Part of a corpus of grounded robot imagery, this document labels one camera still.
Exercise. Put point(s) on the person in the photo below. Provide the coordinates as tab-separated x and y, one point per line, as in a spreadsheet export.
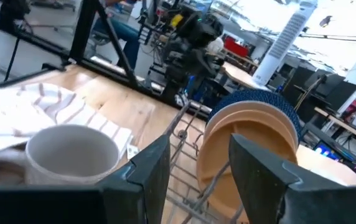
125	34

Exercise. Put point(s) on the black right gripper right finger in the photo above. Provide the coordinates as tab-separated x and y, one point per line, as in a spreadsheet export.
265	186

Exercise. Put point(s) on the light peach plate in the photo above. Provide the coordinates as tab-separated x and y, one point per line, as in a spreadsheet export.
243	107

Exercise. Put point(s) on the white tower fan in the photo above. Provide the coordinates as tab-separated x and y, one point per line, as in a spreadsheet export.
283	43

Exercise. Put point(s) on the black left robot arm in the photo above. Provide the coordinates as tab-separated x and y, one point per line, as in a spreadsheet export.
187	71

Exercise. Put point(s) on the black aluminium table frame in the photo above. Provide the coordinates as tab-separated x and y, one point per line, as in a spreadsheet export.
84	37

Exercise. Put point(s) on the light wood desk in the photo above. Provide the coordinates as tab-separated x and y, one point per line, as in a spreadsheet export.
324	168

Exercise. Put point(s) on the red box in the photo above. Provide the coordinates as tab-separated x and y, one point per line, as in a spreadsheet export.
236	47

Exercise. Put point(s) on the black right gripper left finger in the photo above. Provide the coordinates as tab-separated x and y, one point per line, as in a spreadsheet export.
147	186

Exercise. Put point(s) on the background wood table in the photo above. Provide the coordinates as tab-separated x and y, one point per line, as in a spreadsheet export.
238	76

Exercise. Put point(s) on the white striped dish towel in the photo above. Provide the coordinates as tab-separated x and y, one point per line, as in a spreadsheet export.
16	109

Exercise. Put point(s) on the blue spiral patterned plate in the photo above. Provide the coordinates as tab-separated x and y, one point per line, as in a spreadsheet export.
259	95

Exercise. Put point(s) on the computer monitor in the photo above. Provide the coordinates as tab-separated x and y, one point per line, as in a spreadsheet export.
327	151

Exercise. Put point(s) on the tan divided plate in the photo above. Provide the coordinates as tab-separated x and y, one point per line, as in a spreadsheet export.
215	161

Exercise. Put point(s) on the grey patterned ceramic mug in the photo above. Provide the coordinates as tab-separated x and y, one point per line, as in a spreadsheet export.
72	155

